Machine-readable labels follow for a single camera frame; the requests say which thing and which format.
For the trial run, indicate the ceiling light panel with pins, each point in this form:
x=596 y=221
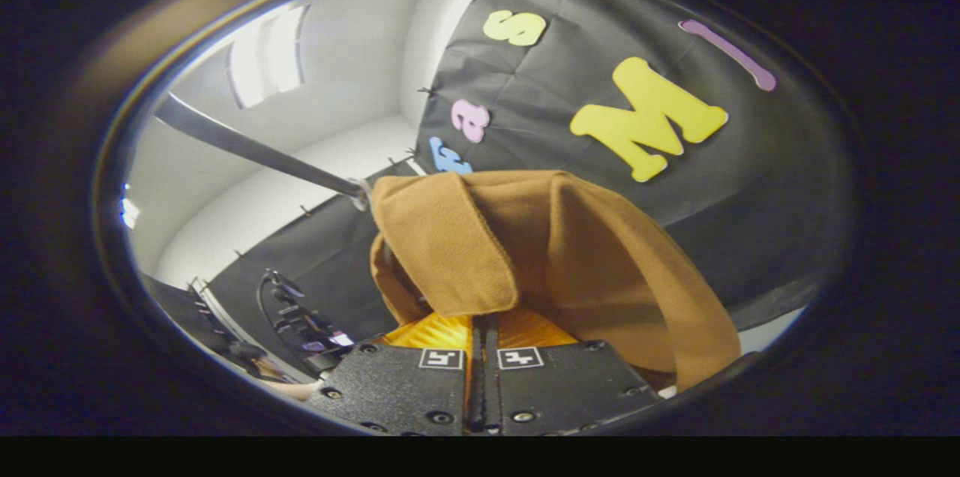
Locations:
x=266 y=57

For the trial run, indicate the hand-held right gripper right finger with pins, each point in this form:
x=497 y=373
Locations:
x=570 y=387

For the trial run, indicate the black clothes rack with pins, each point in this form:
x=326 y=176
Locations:
x=247 y=147

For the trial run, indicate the brown jacket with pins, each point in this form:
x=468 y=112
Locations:
x=585 y=252

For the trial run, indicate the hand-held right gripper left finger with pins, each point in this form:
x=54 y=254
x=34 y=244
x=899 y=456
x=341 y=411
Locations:
x=397 y=387

